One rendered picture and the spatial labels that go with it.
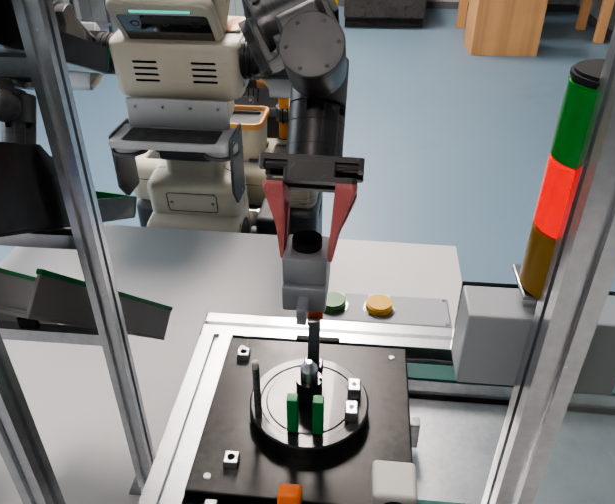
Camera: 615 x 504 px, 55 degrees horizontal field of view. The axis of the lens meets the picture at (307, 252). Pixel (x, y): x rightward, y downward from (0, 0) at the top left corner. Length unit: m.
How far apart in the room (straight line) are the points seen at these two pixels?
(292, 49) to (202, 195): 0.91
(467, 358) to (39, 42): 0.40
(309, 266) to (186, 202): 0.89
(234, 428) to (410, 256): 0.61
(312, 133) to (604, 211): 0.29
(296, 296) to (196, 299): 0.51
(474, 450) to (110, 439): 0.48
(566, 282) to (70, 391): 0.74
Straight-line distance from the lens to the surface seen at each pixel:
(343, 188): 0.56
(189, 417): 0.75
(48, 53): 0.50
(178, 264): 1.18
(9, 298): 0.75
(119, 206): 0.65
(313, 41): 0.53
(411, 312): 0.89
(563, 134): 0.39
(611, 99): 0.36
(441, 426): 0.80
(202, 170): 1.40
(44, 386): 0.99
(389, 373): 0.77
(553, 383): 0.47
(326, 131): 0.58
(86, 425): 0.91
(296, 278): 0.58
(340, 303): 0.87
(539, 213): 0.42
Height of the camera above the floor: 1.52
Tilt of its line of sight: 34 degrees down
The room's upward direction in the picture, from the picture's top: straight up
